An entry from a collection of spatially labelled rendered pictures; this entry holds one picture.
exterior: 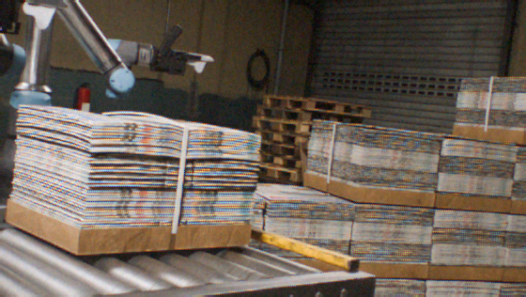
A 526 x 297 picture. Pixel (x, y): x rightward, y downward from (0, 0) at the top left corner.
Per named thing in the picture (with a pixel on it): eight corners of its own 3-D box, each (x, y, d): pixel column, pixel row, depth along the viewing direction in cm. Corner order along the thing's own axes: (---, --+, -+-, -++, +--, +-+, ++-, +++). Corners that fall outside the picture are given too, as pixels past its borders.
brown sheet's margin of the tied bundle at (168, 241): (106, 219, 151) (108, 198, 151) (185, 248, 130) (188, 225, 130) (80, 219, 147) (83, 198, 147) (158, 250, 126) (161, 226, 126)
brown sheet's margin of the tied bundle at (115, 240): (80, 219, 147) (82, 198, 147) (159, 250, 126) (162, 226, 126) (4, 221, 136) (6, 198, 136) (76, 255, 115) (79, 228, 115)
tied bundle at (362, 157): (301, 185, 250) (309, 120, 249) (374, 191, 261) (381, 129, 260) (353, 203, 215) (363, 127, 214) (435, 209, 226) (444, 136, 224)
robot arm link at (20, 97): (5, 134, 210) (9, 88, 209) (7, 132, 223) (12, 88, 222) (47, 138, 213) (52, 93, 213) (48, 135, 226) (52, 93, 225)
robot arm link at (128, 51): (101, 63, 238) (104, 38, 238) (135, 68, 241) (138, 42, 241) (103, 62, 231) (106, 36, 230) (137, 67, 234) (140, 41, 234)
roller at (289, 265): (181, 243, 163) (184, 222, 163) (333, 300, 129) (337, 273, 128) (163, 244, 160) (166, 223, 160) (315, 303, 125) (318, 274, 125)
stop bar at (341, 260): (217, 224, 166) (218, 215, 166) (360, 269, 134) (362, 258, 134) (206, 224, 164) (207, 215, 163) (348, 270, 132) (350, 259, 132)
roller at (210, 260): (138, 234, 155) (125, 219, 152) (288, 290, 120) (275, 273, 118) (123, 251, 153) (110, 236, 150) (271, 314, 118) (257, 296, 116)
